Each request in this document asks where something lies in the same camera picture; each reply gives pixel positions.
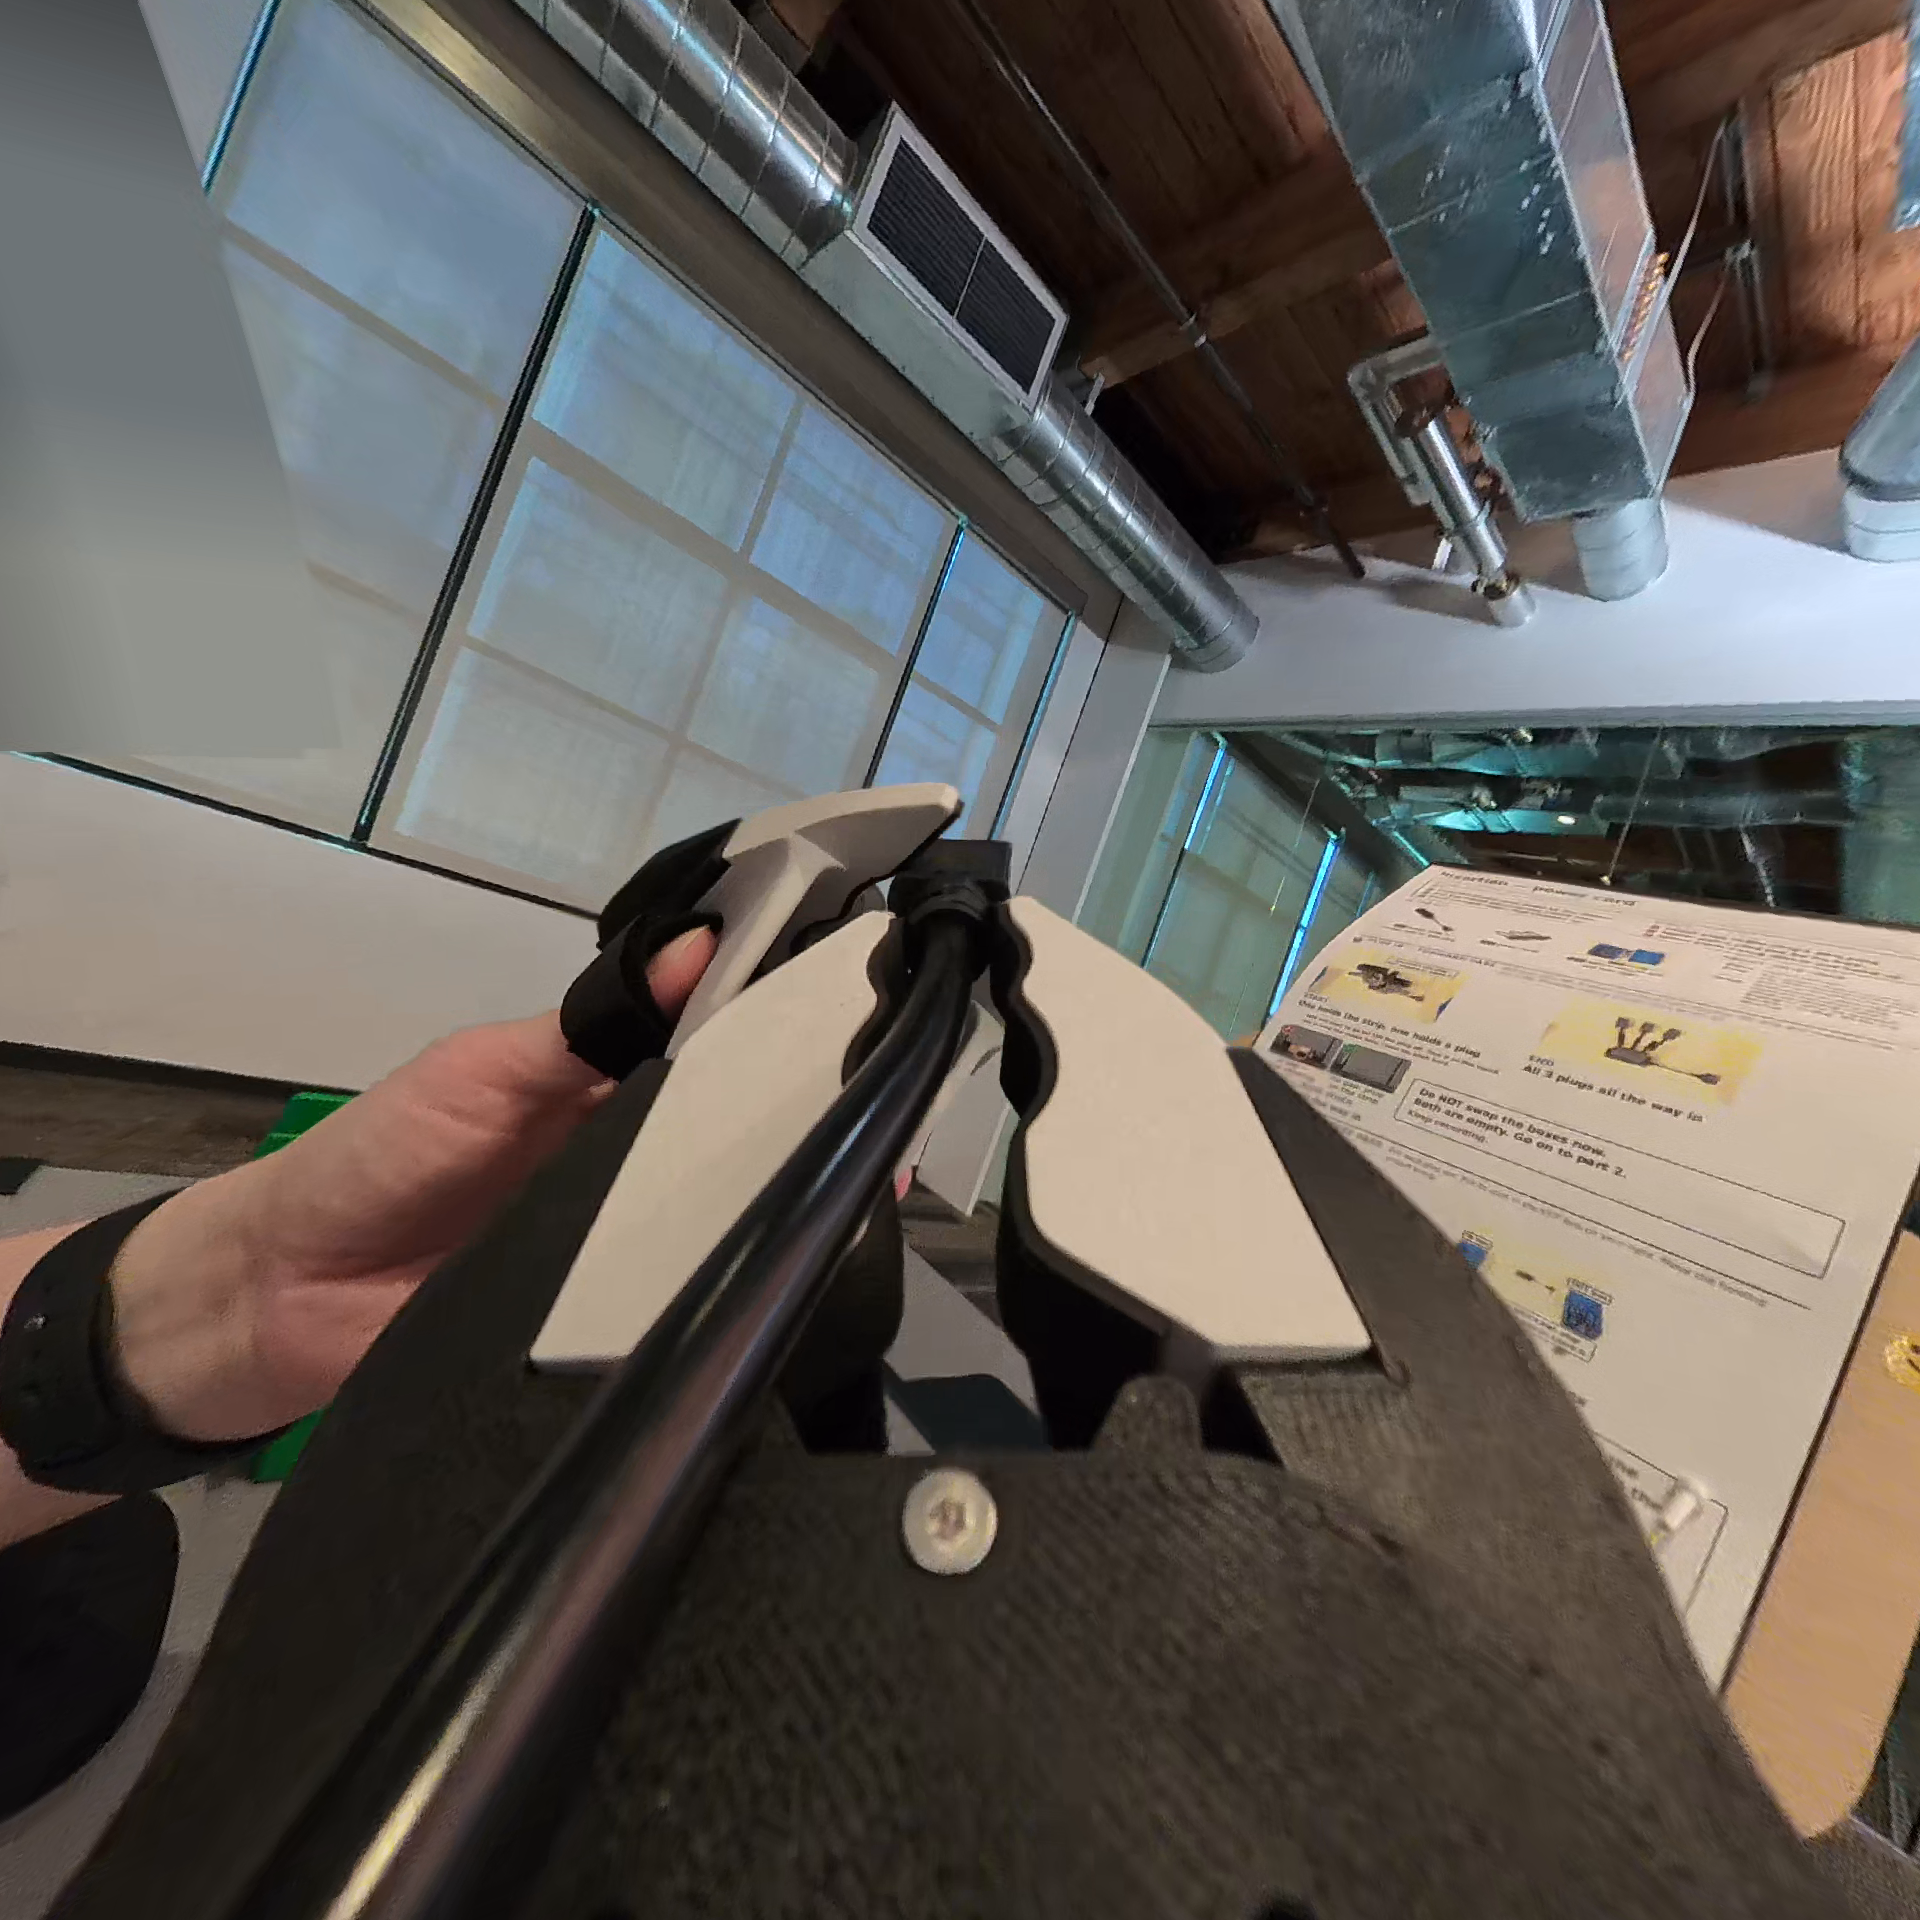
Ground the interior glass partition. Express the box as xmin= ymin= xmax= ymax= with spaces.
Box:
xmin=1147 ymin=725 xmax=1920 ymax=1040

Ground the black wristband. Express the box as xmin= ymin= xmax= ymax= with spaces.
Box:
xmin=0 ymin=1192 xmax=288 ymax=1497

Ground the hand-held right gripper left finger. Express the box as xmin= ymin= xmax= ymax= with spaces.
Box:
xmin=528 ymin=912 xmax=911 ymax=1373

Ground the cardboard backing board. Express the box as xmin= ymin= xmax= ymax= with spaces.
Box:
xmin=1727 ymin=1222 xmax=1920 ymax=1842

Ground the printed instruction poster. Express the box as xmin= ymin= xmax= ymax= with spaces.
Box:
xmin=1253 ymin=861 xmax=1920 ymax=1700

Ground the white air vent grille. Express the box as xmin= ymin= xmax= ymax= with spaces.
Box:
xmin=848 ymin=105 xmax=1071 ymax=409

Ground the insulated silver pipe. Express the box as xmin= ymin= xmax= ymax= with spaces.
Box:
xmin=1347 ymin=353 xmax=1544 ymax=627

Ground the black power plug with cable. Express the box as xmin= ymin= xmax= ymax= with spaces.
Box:
xmin=143 ymin=836 xmax=1011 ymax=1920

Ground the green plastic crate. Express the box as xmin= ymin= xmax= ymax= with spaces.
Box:
xmin=247 ymin=1092 xmax=361 ymax=1478

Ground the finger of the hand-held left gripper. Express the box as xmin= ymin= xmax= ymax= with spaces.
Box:
xmin=668 ymin=785 xmax=964 ymax=1064

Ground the round spiral metal duct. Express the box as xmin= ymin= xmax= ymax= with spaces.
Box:
xmin=511 ymin=0 xmax=1261 ymax=673

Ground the rectangular metal air duct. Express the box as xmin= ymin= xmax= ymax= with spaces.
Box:
xmin=1276 ymin=0 xmax=1700 ymax=606

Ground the person's left hand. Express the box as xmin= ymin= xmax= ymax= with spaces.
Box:
xmin=106 ymin=921 xmax=722 ymax=1444

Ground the dark cloth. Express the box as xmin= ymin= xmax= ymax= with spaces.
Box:
xmin=0 ymin=1493 xmax=185 ymax=1819

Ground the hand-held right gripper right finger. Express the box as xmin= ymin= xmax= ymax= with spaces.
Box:
xmin=996 ymin=894 xmax=1377 ymax=1376

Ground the foil wrapped duct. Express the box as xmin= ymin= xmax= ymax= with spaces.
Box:
xmin=1837 ymin=0 xmax=1920 ymax=568

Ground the thin black ceiling pipe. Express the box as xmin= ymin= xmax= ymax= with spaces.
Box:
xmin=960 ymin=0 xmax=1368 ymax=582

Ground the large frosted window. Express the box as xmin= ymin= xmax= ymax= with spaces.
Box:
xmin=202 ymin=0 xmax=1085 ymax=921

